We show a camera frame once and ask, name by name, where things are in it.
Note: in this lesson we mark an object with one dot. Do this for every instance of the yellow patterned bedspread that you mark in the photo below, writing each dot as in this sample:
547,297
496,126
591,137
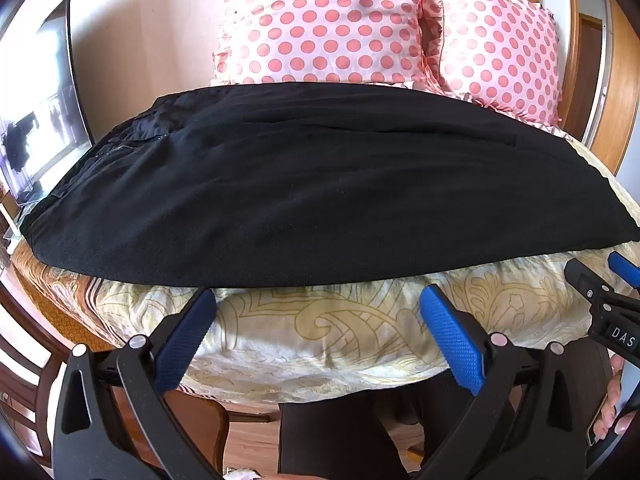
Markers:
325,330

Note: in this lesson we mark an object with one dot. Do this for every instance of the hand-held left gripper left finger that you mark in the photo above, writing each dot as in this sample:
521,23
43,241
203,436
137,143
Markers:
182,345

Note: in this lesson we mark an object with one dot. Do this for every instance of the person's legs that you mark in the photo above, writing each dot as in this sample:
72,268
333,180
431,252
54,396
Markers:
350,435

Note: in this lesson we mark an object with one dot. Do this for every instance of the wooden headboard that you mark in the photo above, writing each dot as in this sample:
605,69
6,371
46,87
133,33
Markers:
572,60

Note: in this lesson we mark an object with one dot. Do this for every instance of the flat screen television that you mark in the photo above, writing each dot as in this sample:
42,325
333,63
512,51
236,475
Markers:
45,100

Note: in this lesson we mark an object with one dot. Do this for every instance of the wooden chair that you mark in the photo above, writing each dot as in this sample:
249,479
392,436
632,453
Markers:
25,370

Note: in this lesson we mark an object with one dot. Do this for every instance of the black pants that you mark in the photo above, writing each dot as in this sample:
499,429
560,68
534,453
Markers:
300,185

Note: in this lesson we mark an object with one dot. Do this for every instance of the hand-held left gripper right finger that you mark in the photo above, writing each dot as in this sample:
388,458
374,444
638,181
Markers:
450,340

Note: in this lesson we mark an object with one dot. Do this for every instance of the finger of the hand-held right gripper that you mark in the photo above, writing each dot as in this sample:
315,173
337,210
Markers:
582,272
622,265

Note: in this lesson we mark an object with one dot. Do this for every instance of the pink polka dot pillow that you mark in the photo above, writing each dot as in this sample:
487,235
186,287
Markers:
500,50
320,20

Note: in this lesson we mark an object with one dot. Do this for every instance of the wooden door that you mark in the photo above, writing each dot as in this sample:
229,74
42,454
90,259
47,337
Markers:
590,85

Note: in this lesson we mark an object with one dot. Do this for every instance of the person's right hand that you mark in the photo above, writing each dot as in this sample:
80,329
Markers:
609,405

